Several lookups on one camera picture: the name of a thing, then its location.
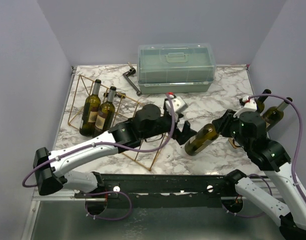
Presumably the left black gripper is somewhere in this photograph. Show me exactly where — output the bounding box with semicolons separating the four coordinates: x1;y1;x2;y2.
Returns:
140;108;196;144

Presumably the green wine bottle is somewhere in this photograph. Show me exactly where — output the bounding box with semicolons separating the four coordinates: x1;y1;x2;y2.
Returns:
255;89;271;113
261;101;289;132
184;123;219;156
92;86;116;137
79;79;101;137

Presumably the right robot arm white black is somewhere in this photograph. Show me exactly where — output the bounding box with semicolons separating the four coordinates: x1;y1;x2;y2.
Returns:
212;110;306;240

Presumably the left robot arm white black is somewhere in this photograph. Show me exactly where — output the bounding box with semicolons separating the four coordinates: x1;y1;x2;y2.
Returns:
33;97;196;198

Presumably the clear glass liquor bottle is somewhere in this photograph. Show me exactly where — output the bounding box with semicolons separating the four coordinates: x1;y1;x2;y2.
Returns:
228;138;241;149

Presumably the green plastic storage box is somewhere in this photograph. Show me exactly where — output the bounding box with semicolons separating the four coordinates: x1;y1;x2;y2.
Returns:
137;43;216;95

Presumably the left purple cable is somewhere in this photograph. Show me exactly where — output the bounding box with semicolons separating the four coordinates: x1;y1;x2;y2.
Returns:
22;93;176;188

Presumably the purple cable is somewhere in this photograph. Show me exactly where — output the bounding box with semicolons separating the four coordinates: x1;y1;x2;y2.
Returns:
22;93;176;188
245;93;306;208

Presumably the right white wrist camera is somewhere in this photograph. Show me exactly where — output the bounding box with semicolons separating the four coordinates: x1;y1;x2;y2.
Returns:
233;96;257;118

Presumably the black metal base rail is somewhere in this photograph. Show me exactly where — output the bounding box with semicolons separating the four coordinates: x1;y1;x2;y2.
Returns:
74;173;237;212

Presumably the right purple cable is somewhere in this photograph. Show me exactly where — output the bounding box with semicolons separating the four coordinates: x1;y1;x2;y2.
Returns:
245;93;306;208

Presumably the grey metal crank handle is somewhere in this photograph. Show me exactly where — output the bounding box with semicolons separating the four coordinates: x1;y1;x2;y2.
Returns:
123;62;142;96

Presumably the gold wire wine rack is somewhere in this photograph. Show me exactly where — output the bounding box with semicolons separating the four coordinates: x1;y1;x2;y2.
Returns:
67;74;167;171

